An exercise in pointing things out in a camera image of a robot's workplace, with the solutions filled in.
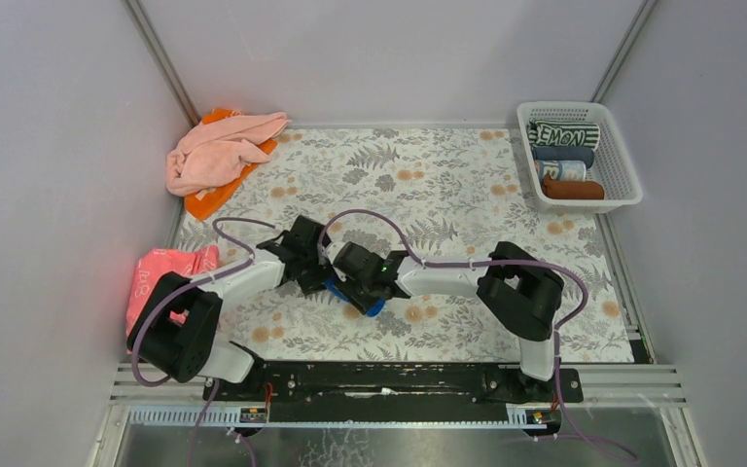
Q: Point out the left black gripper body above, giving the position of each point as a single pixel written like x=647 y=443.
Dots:
x=312 y=275

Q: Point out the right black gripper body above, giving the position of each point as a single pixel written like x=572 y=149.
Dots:
x=345 y=287

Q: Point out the brown towel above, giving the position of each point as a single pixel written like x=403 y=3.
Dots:
x=581 y=190

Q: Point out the orange blue rabbit towel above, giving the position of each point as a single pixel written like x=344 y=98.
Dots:
x=572 y=171

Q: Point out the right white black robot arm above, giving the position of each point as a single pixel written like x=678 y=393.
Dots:
x=521 y=294

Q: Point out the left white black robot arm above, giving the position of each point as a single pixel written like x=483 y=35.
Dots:
x=178 y=329

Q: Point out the floral table mat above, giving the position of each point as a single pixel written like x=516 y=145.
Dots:
x=454 y=193

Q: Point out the pink patterned towel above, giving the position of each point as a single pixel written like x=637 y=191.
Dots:
x=152 y=266

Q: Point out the light pink towel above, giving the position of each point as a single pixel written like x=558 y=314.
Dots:
x=212 y=155

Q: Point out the dark blue rolled towel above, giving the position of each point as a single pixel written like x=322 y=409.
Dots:
x=564 y=153

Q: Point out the striped lemon rolled towel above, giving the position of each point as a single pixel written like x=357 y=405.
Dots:
x=563 y=133

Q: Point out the white plastic basket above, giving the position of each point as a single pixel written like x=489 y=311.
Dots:
x=612 y=167

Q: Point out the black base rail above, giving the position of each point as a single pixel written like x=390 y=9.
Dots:
x=321 y=392

